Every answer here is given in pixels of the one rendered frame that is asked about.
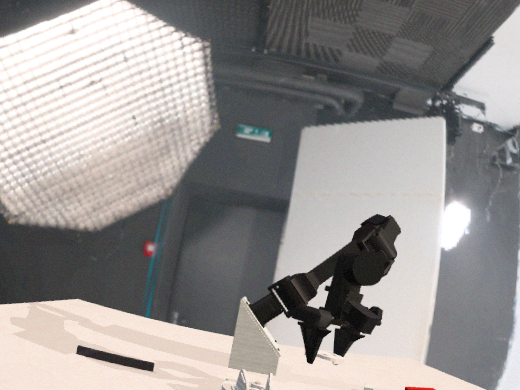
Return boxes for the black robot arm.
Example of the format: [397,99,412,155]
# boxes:
[248,214,401,333]

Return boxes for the black flat bar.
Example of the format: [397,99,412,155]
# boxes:
[76,345,155,372]

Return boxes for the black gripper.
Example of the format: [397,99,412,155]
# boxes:
[291,281,365,364]

